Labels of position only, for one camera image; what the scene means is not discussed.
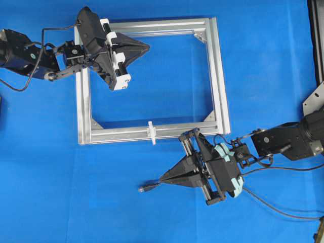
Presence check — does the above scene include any black frame post right edge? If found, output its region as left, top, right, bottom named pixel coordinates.
left=307, top=0, right=323, bottom=86

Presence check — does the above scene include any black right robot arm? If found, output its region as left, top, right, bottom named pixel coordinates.
left=158, top=92, right=323, bottom=205

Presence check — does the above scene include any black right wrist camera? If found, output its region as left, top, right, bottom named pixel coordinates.
left=206, top=155, right=244, bottom=198

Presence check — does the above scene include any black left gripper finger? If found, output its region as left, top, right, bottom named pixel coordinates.
left=116, top=32, right=149, bottom=52
left=116, top=47, right=150, bottom=67

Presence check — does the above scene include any black wire with plug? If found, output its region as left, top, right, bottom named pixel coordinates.
left=137, top=178, right=324, bottom=220

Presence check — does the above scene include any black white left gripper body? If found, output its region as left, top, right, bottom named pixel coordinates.
left=93, top=18, right=131, bottom=91

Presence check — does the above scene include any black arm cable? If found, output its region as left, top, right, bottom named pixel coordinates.
left=214, top=133, right=324, bottom=178
left=0, top=22, right=82, bottom=92

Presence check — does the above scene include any grey metal base plate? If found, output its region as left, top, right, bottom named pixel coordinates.
left=300, top=82, right=323, bottom=128

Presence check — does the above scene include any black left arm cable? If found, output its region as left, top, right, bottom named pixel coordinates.
left=0, top=22, right=82, bottom=92

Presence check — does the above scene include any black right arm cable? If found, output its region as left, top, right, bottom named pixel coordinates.
left=214, top=133, right=324, bottom=178

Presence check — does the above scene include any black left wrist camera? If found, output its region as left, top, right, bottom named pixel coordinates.
left=76, top=7, right=106, bottom=59

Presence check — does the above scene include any white string loop holder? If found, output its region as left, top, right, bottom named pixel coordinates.
left=147, top=121, right=156, bottom=145

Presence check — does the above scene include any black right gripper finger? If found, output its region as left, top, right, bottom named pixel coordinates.
left=160, top=174, right=205, bottom=188
left=160, top=155, right=202, bottom=180

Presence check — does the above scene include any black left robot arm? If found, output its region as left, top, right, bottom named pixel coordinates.
left=1, top=19, right=150, bottom=91

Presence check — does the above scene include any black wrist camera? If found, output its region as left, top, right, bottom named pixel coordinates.
left=76, top=7, right=106, bottom=59
left=206, top=155, right=244, bottom=198

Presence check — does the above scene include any aluminium extrusion square frame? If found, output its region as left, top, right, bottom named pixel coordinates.
left=75, top=17, right=231, bottom=145

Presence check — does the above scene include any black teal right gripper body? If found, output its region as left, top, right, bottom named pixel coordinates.
left=179, top=128, right=237, bottom=205

